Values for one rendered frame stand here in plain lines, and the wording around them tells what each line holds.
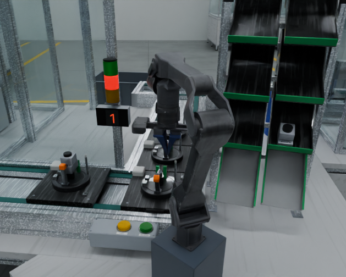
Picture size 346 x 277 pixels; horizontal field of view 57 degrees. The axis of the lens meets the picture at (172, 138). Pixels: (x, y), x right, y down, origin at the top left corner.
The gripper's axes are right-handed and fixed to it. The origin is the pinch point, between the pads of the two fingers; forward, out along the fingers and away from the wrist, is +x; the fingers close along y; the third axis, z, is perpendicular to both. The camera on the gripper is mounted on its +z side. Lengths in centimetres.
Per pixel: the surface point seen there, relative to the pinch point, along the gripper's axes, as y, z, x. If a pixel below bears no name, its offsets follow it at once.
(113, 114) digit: 23.4, 28.9, 4.2
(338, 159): -80, 71, 40
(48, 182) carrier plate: 48, 18, 29
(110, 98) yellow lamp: 24.3, 29.2, -1.8
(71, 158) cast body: 36.9, 17.9, 17.5
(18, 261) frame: 49, -6, 45
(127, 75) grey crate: 70, 244, 48
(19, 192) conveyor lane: 60, 18, 34
